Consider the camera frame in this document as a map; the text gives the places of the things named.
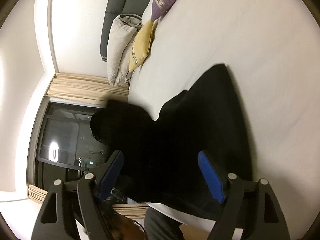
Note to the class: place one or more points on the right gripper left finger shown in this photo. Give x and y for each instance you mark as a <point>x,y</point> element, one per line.
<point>108,173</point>

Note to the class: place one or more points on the dark window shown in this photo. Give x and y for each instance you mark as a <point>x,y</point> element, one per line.
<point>62,145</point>

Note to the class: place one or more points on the dark grey headboard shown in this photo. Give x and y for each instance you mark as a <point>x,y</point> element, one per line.
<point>113,9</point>

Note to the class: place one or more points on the white folded duvet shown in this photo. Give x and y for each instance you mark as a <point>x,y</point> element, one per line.
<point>123,30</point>

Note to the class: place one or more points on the white bed sheet mattress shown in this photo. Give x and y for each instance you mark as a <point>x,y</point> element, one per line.
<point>271,48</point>

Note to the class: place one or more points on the yellow pillow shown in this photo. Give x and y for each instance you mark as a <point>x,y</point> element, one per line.
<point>141,46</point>

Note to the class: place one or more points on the black pants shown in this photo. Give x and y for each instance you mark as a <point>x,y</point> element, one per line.
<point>160,156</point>

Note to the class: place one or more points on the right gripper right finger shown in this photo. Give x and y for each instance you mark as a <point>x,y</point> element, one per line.
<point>214,176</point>

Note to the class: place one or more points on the beige curtain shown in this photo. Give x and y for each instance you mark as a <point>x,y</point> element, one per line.
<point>74,89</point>

